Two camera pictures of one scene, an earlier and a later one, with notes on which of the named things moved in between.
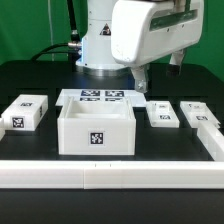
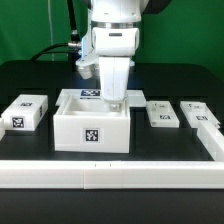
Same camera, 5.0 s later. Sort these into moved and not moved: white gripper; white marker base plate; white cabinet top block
Moved: white gripper
Not moved: white marker base plate; white cabinet top block
